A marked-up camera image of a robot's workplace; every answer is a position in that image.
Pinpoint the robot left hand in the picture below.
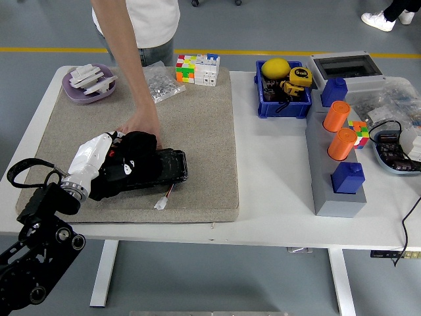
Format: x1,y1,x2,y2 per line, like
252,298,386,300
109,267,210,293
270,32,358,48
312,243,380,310
67,130,136,186

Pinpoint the person's right hand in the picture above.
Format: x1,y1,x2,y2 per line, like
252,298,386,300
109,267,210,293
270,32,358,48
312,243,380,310
114,108,162,149

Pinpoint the black rag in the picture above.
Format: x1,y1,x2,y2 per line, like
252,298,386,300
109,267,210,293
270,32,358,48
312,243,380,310
87,130,159,202

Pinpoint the clear bag of screws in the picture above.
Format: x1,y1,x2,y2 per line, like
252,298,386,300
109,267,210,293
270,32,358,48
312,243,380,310
143,61,187,105

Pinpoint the grey-brown mat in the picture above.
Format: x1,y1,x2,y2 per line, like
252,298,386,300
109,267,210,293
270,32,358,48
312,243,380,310
15,66,239,224

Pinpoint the purple tray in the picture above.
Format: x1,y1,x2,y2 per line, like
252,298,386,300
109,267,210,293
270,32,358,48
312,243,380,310
61,63,118,105

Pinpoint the white and blue block cube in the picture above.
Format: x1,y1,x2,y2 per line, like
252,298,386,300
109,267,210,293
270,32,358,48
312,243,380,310
193,53,221,88

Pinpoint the person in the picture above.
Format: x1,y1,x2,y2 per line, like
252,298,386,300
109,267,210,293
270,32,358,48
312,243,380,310
90,0,181,149
360,0,421,33

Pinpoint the white table leg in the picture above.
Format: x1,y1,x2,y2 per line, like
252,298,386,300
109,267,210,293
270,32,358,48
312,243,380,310
89,239,118,308
327,248,357,316

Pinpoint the black circuit module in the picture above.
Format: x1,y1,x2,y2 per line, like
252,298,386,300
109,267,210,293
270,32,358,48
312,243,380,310
262,79,284,103

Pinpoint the yellow lemon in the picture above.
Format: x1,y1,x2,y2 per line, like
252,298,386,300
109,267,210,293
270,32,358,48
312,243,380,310
261,58,291,80

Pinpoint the blue plastic bin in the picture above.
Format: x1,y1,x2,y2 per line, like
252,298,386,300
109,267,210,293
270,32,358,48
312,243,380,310
254,60,313,120

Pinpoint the yellow and black tool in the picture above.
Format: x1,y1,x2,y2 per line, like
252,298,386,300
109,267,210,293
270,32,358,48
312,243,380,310
279,80,303,97

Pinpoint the yellow tape measure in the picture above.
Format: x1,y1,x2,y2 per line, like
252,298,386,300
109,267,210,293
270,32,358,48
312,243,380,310
289,67,312,89

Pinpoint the orange cylinder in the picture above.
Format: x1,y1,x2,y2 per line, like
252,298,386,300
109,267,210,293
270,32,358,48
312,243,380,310
322,101,351,132
327,128,358,162

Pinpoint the blue block with knob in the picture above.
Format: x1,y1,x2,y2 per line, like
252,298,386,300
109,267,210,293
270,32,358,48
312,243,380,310
330,161,366,196
320,78,348,109

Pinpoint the grey block holder base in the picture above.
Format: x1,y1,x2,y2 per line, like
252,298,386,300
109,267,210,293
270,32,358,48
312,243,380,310
305,89,368,219

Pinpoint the small colourful puzzle cube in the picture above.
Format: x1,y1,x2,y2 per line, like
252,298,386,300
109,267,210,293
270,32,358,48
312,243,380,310
347,120,368,150

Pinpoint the clear bag of parts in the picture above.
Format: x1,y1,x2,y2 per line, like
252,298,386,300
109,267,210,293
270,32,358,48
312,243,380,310
345,76,421,133

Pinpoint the grey-blue tray with electronics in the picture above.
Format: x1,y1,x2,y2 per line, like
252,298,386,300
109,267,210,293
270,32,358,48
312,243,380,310
372,130,421,176

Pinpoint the white plastic component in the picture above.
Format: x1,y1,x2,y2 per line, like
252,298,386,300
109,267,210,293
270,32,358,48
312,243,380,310
398,127,421,163

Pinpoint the black table control box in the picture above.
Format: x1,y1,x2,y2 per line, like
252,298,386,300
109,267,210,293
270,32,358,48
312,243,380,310
370,250,421,259

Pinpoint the white plastic bracket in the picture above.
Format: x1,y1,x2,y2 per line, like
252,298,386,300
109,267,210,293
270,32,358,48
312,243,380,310
68,65,104,90
82,75,118,97

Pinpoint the white connector with wires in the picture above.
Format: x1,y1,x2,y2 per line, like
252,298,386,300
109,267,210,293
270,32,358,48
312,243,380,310
153,184,175,210

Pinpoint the grey electrical enclosure box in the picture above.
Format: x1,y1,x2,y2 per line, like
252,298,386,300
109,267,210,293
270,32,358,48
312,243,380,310
305,51,388,93

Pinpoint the black looped cable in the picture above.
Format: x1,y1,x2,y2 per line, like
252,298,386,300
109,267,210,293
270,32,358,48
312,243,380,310
368,120,403,146

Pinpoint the black hanging cable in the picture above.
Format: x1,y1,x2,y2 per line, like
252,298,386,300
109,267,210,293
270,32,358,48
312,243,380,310
391,194,421,268

